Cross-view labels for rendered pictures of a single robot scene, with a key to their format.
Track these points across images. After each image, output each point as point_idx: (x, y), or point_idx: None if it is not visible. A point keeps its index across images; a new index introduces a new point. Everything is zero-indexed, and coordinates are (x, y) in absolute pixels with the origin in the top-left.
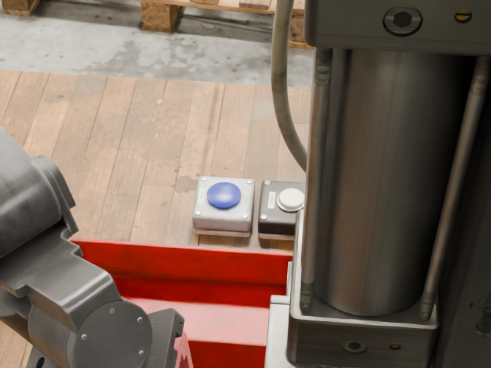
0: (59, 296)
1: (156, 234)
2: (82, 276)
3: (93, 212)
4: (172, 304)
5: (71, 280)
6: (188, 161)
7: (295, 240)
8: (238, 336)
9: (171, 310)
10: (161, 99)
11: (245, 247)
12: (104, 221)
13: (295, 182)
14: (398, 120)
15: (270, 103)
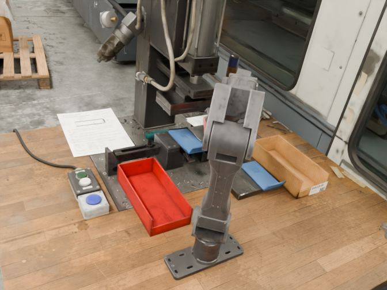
0: (249, 72)
1: (116, 223)
2: (241, 72)
3: (117, 248)
4: (146, 203)
5: (243, 73)
6: (67, 231)
7: (202, 57)
8: (147, 184)
9: (207, 109)
10: (22, 261)
11: (107, 197)
12: (120, 242)
13: (73, 184)
14: None
15: (10, 218)
